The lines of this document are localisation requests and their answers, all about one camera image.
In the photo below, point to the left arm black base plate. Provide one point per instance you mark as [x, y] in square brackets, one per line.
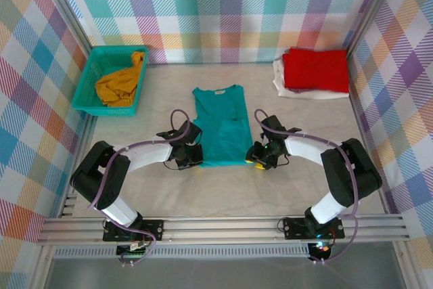
[157, 229]

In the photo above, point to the teal plastic basket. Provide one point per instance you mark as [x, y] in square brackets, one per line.
[84, 99]

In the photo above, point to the aluminium mounting rail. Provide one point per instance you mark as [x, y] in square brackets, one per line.
[220, 228]

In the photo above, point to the mauve folded t-shirt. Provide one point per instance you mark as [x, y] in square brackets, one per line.
[297, 91]

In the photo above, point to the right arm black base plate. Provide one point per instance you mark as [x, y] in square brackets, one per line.
[294, 229]

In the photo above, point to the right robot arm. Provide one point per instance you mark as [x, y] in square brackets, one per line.
[304, 147]

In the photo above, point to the mustard yellow t-shirt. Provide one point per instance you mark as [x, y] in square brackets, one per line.
[118, 86]

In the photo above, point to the aluminium side rail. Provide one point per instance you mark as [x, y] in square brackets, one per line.
[87, 126]

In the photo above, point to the aluminium frame post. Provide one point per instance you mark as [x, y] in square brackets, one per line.
[372, 8]
[67, 8]

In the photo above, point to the white folded t-shirt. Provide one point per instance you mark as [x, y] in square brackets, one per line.
[278, 81]

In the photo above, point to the red folded t-shirt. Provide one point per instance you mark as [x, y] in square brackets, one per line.
[314, 69]

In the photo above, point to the teal printed t-shirt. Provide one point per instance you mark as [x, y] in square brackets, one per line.
[216, 116]

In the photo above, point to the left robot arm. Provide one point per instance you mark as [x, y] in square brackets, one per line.
[149, 155]

